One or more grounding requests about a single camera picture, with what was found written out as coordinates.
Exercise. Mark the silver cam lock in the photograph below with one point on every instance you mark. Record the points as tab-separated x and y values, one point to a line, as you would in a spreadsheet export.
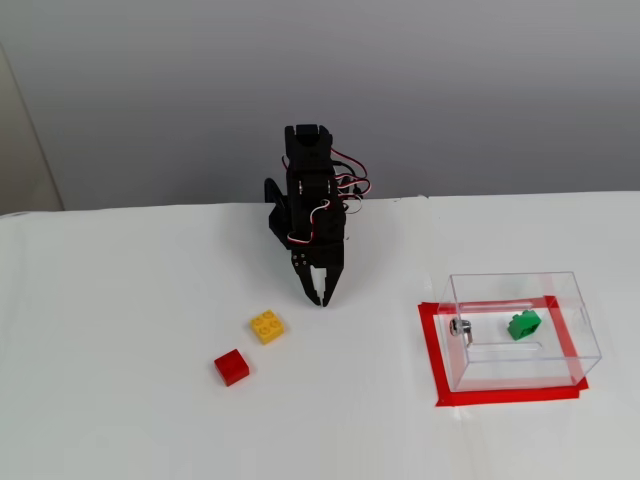
459	328

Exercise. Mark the transparent acrylic box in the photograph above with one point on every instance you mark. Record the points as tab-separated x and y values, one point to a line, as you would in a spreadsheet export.
585	340

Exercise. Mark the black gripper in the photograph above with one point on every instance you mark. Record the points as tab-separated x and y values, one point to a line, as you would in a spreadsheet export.
325	256

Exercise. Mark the red tape square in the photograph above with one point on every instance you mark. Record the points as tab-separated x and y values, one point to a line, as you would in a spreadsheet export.
428	350

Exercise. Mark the red lego brick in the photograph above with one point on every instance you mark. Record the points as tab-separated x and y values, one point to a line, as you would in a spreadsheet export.
232	368

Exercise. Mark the yellow lego brick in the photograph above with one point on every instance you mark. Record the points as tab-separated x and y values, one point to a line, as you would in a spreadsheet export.
268	327

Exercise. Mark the green lego brick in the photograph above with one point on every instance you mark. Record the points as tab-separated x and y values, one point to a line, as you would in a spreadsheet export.
525	326

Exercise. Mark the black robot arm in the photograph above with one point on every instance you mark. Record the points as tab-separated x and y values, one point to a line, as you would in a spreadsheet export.
307	150

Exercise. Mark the black table clamp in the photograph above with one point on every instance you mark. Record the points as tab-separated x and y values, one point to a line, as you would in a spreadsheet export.
272	192

